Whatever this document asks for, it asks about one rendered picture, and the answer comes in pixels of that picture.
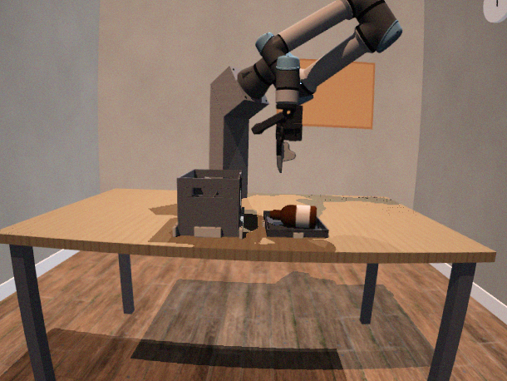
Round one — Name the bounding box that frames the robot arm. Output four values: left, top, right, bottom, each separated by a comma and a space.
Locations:
238, 0, 402, 106

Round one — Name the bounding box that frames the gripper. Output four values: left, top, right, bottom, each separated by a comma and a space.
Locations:
276, 103, 303, 173

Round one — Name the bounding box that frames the dark brown bottle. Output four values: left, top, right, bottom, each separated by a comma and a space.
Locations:
272, 205, 317, 228

